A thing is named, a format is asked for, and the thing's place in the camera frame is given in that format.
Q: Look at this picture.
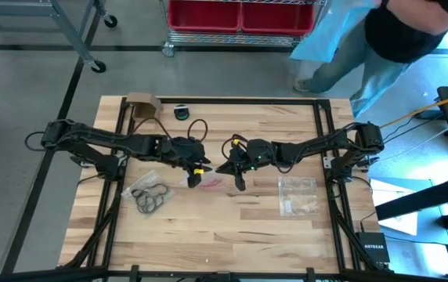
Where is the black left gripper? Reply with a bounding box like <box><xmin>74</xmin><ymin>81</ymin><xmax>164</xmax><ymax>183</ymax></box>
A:
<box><xmin>161</xmin><ymin>136</ymin><xmax>214</xmax><ymax>190</ymax></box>

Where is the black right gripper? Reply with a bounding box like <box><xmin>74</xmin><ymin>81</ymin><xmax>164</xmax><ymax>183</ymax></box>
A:
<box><xmin>215</xmin><ymin>136</ymin><xmax>276</xmax><ymax>193</ymax></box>

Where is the red rubber band tangle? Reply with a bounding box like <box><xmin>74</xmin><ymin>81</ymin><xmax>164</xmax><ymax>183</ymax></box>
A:
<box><xmin>199</xmin><ymin>177</ymin><xmax>225</xmax><ymax>190</ymax></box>

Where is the black wide rubber band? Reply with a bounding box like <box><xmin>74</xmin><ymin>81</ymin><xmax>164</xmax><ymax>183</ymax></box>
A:
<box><xmin>145</xmin><ymin>183</ymin><xmax>169</xmax><ymax>199</ymax></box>
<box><xmin>131</xmin><ymin>187</ymin><xmax>150</xmax><ymax>201</ymax></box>
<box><xmin>135</xmin><ymin>195</ymin><xmax>165</xmax><ymax>215</ymax></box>

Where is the clear zip slider bag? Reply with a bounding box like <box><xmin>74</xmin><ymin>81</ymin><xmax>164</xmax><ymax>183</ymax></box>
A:
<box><xmin>121</xmin><ymin>168</ymin><xmax>177</xmax><ymax>216</ymax></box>

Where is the black round puck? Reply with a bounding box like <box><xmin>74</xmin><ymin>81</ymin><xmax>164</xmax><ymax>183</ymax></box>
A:
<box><xmin>173</xmin><ymin>103</ymin><xmax>191</xmax><ymax>121</ymax></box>

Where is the small open cardboard box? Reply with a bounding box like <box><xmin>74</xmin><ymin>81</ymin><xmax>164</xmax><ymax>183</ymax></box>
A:
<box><xmin>125</xmin><ymin>92</ymin><xmax>164</xmax><ymax>125</ymax></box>

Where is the red plastic bin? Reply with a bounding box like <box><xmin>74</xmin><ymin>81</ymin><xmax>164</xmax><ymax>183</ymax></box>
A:
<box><xmin>241</xmin><ymin>0</ymin><xmax>316</xmax><ymax>36</ymax></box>
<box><xmin>168</xmin><ymin>0</ymin><xmax>244</xmax><ymax>33</ymax></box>

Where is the white paper sheet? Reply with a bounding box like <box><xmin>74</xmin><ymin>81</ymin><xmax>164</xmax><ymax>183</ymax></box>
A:
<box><xmin>370</xmin><ymin>178</ymin><xmax>421</xmax><ymax>237</ymax></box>

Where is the grey metal wheeled cart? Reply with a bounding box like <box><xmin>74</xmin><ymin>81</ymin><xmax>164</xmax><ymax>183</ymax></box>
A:
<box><xmin>0</xmin><ymin>0</ymin><xmax>119</xmax><ymax>74</ymax></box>

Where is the person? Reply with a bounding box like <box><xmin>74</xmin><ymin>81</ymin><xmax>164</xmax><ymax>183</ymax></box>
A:
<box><xmin>292</xmin><ymin>0</ymin><xmax>448</xmax><ymax>118</ymax></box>

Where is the chrome wire shelf cart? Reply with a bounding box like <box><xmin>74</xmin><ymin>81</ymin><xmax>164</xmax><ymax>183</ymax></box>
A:
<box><xmin>159</xmin><ymin>0</ymin><xmax>329</xmax><ymax>59</ymax></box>

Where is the black Netgear network switch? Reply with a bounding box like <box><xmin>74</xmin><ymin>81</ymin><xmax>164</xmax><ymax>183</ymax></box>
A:
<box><xmin>356</xmin><ymin>231</ymin><xmax>392</xmax><ymax>266</ymax></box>

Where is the yellow cable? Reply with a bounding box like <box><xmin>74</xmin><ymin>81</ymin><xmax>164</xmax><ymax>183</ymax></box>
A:
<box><xmin>378</xmin><ymin>89</ymin><xmax>448</xmax><ymax>130</ymax></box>

